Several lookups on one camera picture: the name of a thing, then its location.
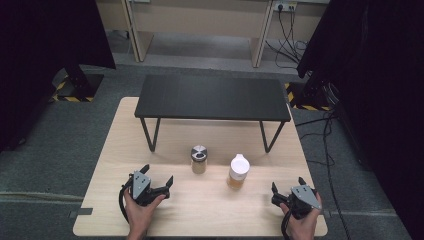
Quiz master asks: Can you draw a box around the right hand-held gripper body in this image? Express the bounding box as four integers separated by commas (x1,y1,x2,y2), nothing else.
271,184,323,221

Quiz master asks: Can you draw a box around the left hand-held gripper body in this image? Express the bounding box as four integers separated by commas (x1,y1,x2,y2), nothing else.
127,170,168,207

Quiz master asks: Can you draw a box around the metal-lid glass spice jar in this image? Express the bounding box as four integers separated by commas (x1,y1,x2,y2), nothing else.
190,144,209,175

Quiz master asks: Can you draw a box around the white-lid glass seasoning jar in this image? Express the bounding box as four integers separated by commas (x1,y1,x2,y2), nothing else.
226,153,251,191

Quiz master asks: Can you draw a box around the black low metal-leg shelf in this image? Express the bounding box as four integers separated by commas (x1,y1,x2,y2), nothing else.
133,73,292,155

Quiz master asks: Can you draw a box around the person's right hand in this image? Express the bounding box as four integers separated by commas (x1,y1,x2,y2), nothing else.
279,192,324,237

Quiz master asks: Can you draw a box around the person's left hand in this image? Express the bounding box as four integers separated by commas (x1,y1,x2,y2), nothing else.
123,190,167,234

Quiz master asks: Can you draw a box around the yellow black hazard tape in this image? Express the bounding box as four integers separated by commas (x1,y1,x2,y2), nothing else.
284,81,332,112
49,76,95,103

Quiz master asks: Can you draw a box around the black stand base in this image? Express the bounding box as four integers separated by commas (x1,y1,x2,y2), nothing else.
293,78,332,109
55,64,105,100

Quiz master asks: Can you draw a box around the black curtain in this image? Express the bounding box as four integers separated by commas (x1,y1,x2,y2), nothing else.
295,0,424,240
0,0,117,154

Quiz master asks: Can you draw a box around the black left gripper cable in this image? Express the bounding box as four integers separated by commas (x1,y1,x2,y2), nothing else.
118,181,135,224

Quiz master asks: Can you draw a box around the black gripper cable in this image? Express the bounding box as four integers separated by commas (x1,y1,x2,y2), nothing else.
118,181,135,224
280,205,294,240

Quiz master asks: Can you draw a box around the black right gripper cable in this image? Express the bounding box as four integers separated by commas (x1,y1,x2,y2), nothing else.
280,205,294,240

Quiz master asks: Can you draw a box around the black floor cable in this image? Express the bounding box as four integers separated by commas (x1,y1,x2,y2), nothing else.
294,106,353,240

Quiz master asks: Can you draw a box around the black power cables bundle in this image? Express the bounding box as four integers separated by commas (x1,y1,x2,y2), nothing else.
265,4,310,70

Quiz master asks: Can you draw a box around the white wall power outlet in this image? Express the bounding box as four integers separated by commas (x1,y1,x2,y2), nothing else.
272,0,298,13

